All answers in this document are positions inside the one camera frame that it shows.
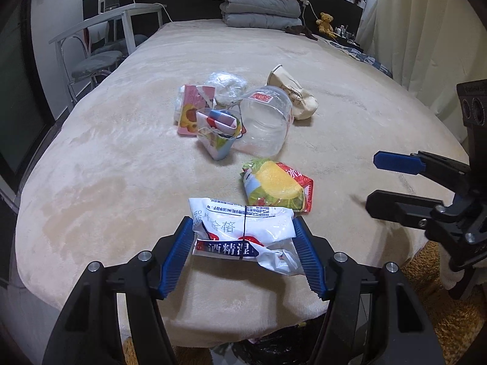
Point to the light grey folded quilt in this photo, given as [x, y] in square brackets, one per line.
[262, 22]

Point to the yellow teddy bear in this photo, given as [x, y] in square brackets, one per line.
[325, 21]

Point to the metal chair with grey cushion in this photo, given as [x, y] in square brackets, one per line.
[125, 43]
[97, 61]

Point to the clear plastic container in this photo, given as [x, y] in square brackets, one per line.
[262, 121]

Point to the black headboard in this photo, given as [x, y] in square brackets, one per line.
[182, 3]

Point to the colourful small pouch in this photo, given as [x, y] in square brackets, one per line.
[218, 144]

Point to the white desktop appliance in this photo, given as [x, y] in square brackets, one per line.
[108, 3]

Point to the dark grey folded quilt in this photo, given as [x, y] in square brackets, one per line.
[258, 5]

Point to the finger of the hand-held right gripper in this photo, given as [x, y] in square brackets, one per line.
[397, 161]
[395, 205]

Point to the blue patterned cloth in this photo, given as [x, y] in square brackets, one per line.
[361, 57]

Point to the yellow red snack bag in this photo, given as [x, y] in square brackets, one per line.
[274, 182]

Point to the cream curtain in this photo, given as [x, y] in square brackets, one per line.
[418, 26]

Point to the beige bed blanket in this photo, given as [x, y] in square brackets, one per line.
[133, 178]

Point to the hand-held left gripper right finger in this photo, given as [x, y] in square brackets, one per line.
[310, 258]

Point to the pink tissue packet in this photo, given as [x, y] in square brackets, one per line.
[188, 110]

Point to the white desk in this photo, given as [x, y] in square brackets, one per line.
[114, 13]

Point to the black trash bag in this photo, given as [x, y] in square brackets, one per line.
[281, 342]

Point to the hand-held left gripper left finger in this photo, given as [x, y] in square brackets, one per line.
[177, 258]

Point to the group of small bottles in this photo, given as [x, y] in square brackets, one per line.
[344, 32]

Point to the brown shaggy rug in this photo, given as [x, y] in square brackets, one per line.
[430, 289]

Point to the brown cloth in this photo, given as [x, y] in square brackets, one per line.
[298, 30]

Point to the white wet wipe packet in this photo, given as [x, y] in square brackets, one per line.
[243, 228]

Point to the large clear bag of tissue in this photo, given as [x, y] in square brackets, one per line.
[224, 83]

